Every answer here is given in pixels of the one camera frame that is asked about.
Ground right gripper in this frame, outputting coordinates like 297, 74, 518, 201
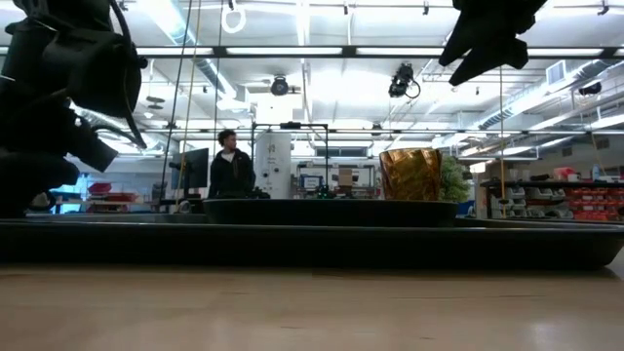
438, 0, 548, 87

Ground amber glass cup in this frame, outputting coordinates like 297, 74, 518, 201
378, 147, 444, 202

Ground dark grey plate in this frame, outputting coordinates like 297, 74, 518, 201
202, 198, 459, 228

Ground black plastic tray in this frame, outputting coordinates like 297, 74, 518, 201
0, 216, 624, 272

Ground white ceiling air vent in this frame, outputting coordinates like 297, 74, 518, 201
545, 59, 568, 87

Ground green artificial plant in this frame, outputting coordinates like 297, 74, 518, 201
438, 155, 472, 204

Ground shelf with storage bins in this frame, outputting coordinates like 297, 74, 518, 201
480, 177, 624, 221

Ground black round ceiling fixture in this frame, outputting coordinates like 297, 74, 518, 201
270, 75, 290, 98

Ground white cylindrical tank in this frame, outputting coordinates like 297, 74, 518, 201
253, 132, 293, 200

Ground person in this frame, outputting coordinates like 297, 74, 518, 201
208, 129, 257, 200

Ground black computer monitor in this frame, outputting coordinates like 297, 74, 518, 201
170, 147, 210, 191

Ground red storage bins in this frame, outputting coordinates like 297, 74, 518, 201
87, 182, 140, 204

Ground black hanging camera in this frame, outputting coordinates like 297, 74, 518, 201
388, 62, 421, 99

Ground thin yellow hanging cord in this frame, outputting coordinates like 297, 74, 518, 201
497, 65, 506, 219

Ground black overhead frame bar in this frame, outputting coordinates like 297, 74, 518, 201
131, 45, 624, 59

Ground black metal stand frame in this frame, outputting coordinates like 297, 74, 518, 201
251, 121, 331, 199

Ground white hanging ring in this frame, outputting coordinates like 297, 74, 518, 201
221, 2, 248, 34

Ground black hanging cable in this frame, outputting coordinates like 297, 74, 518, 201
158, 0, 195, 204

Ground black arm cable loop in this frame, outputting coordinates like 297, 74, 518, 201
90, 0, 148, 150

